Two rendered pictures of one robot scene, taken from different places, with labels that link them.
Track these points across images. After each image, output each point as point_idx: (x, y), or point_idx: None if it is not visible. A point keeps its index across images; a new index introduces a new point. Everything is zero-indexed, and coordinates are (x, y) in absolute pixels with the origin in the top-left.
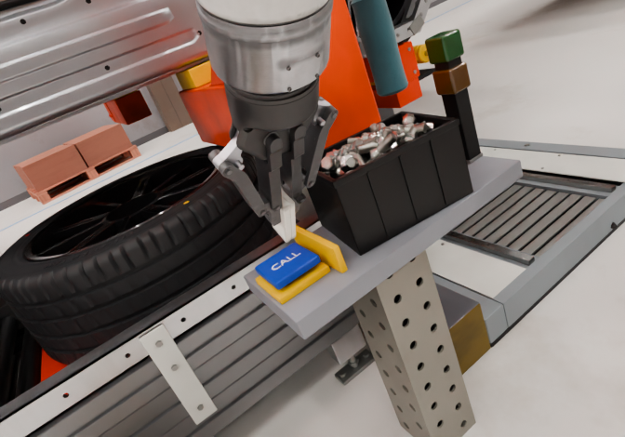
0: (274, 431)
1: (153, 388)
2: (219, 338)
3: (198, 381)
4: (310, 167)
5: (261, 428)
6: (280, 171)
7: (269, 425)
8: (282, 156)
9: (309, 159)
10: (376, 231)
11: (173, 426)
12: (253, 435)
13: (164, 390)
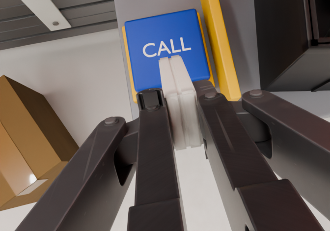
0: (119, 40)
1: (8, 0)
2: None
3: (55, 8)
4: (280, 175)
5: (111, 30)
6: (207, 131)
7: (117, 31)
8: (227, 193)
9: (295, 178)
10: (303, 85)
11: (29, 26)
12: (102, 32)
13: (19, 4)
